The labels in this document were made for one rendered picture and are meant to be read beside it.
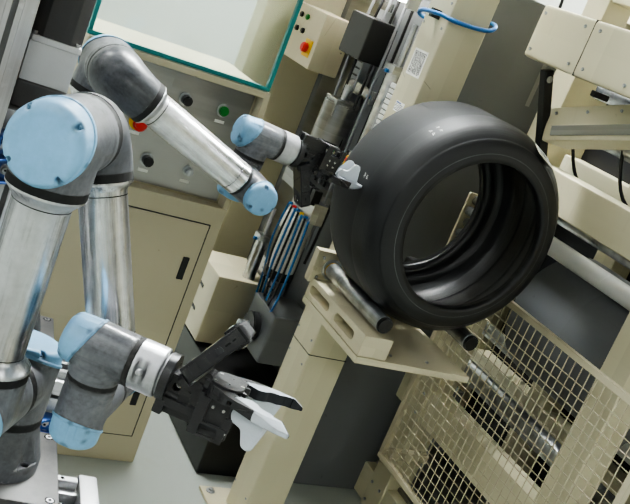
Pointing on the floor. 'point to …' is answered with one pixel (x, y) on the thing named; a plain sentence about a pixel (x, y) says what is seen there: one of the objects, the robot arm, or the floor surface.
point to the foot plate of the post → (214, 494)
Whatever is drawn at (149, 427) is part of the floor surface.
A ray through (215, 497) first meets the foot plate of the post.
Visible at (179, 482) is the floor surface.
